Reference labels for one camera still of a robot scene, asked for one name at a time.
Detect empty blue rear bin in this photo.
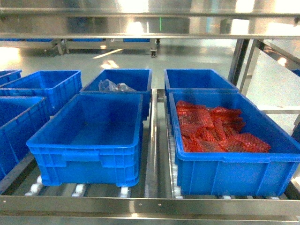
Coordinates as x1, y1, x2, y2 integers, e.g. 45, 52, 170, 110
165, 69, 238, 95

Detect empty blue bin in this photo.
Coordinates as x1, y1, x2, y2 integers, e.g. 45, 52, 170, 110
27, 94, 143, 187
165, 69, 238, 95

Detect blue bin with red bags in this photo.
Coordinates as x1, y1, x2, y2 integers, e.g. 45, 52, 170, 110
168, 91, 300, 196

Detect blue bin far left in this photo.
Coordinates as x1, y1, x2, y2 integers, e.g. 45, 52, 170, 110
0, 97, 50, 179

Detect clear plastic bags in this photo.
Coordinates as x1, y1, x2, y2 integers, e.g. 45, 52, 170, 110
98, 79, 135, 92

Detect red bubble wrap bags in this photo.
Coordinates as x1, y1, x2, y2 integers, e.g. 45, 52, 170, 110
176, 100, 271, 153

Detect blue bin rear left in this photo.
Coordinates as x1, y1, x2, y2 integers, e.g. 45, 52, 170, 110
0, 70, 82, 116

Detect empty blue front bin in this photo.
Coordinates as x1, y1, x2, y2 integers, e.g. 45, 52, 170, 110
27, 94, 143, 187

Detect steel shelf rack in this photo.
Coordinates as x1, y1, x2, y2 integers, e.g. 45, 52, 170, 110
0, 0, 300, 225

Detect blue bin with clear bags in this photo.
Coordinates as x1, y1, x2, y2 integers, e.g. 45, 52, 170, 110
80, 68, 152, 120

